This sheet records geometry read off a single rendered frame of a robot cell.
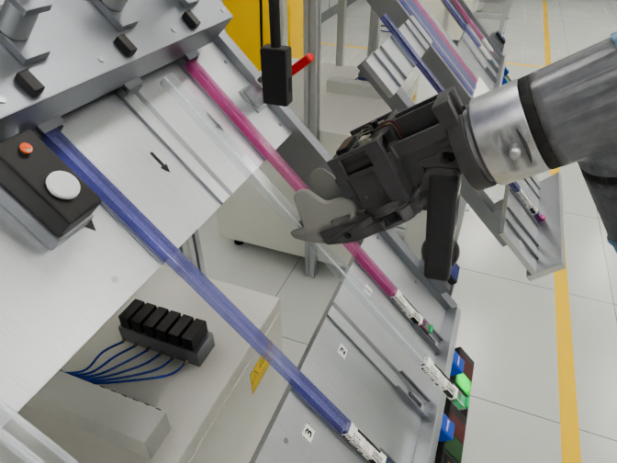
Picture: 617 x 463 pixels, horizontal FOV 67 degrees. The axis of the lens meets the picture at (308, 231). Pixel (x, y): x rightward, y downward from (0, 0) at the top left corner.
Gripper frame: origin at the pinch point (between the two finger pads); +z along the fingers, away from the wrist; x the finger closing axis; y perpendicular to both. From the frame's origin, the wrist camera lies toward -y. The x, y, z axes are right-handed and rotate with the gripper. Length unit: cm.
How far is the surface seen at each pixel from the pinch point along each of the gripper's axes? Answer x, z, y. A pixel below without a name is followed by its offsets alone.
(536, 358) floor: -82, 14, -107
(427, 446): 5.6, -1.2, -29.0
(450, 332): -13.4, -1.3, -29.0
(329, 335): 3.1, 3.7, -12.1
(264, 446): 18.3, 3.9, -10.8
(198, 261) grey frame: -23, 47, -8
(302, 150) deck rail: -19.0, 7.3, 4.2
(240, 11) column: -284, 160, 57
